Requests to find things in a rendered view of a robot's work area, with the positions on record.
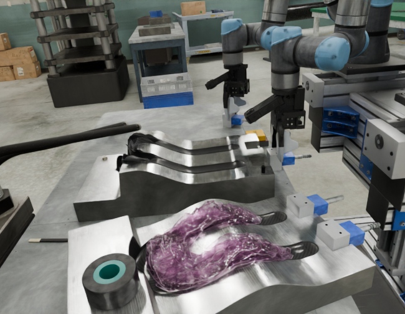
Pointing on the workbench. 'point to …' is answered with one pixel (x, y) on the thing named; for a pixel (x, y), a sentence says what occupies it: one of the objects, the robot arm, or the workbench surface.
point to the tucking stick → (47, 240)
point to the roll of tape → (111, 281)
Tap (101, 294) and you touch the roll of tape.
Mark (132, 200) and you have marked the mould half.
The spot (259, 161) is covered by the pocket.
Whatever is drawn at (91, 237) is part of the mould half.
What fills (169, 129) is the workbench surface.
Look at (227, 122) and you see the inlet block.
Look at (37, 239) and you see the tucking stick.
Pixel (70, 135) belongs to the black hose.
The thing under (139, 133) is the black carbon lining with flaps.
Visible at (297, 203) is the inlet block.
